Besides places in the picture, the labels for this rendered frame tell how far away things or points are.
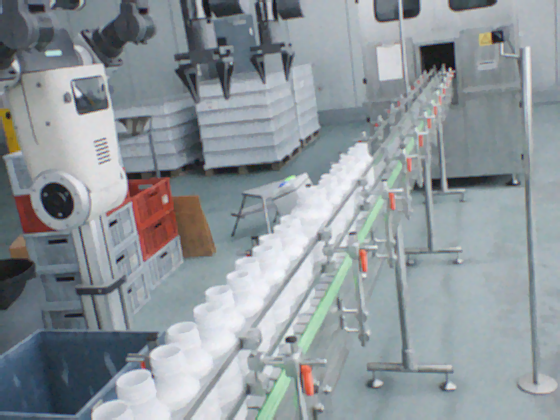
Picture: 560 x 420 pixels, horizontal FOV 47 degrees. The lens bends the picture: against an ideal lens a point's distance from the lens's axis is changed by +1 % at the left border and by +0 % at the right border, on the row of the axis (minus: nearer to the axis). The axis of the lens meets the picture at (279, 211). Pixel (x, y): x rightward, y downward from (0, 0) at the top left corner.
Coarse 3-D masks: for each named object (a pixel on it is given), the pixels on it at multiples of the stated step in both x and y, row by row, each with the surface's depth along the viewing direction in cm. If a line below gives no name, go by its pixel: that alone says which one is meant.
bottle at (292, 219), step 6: (288, 216) 122; (294, 216) 122; (282, 222) 120; (288, 222) 119; (294, 222) 119; (294, 228) 119; (294, 234) 120; (300, 234) 120; (300, 240) 120; (306, 240) 120; (300, 246) 119; (306, 246) 120; (306, 258) 121; (306, 264) 121; (306, 270) 121; (306, 276) 121; (312, 276) 123; (312, 294) 123
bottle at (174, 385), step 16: (160, 352) 73; (176, 352) 73; (160, 368) 70; (176, 368) 71; (160, 384) 71; (176, 384) 71; (192, 384) 72; (160, 400) 70; (176, 400) 70; (192, 400) 71; (176, 416) 71
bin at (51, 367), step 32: (32, 352) 138; (64, 352) 140; (96, 352) 137; (128, 352) 135; (0, 384) 129; (32, 384) 138; (64, 384) 142; (96, 384) 140; (0, 416) 107; (32, 416) 105; (64, 416) 103
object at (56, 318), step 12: (144, 276) 411; (132, 288) 394; (144, 288) 410; (132, 300) 393; (144, 300) 409; (48, 312) 365; (60, 312) 364; (72, 312) 362; (132, 312) 391; (48, 324) 367; (60, 324) 367; (72, 324) 365; (84, 324) 364
